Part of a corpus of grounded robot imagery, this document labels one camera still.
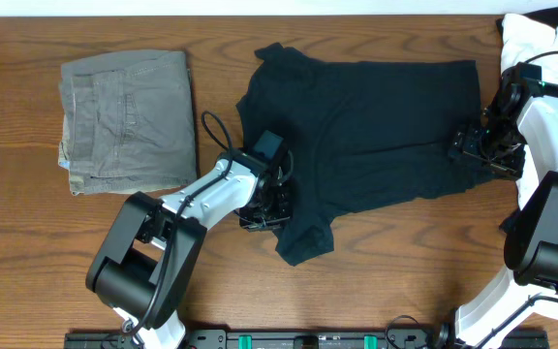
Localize black t-shirt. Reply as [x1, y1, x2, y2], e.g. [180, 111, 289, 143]
[236, 44, 493, 266]

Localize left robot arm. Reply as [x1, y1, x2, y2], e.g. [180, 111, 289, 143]
[85, 150, 294, 348]

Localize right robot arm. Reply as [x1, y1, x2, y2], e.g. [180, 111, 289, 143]
[432, 78, 558, 348]

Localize folded grey khaki pants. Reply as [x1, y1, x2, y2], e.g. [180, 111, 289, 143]
[58, 49, 198, 195]

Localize small black cable loop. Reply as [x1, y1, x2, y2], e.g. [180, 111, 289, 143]
[385, 314, 430, 349]

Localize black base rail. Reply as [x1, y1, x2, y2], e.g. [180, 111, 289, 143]
[63, 329, 550, 349]

